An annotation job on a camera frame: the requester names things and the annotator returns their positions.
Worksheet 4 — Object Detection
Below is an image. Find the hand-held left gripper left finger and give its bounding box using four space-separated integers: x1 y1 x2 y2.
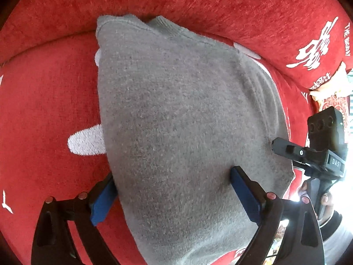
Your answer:
32 172 122 265

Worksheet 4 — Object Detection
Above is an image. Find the grey sock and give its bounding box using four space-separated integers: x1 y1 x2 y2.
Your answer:
95 14 294 265

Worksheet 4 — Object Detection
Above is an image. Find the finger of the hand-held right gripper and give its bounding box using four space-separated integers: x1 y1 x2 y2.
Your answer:
271 137 329 169

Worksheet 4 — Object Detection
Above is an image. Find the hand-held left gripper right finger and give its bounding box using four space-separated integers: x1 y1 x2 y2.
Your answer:
230 166 326 265

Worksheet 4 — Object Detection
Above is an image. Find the cream cloth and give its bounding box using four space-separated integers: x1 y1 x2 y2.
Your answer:
309 61 353 100

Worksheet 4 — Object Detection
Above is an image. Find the red patterned cloth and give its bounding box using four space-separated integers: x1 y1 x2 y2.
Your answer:
316 96 351 118

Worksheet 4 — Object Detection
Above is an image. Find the red printed sofa cover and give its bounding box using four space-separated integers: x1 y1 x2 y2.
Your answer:
0 0 353 265

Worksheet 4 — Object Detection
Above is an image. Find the person's right hand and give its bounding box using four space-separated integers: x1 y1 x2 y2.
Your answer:
298 181 335 223

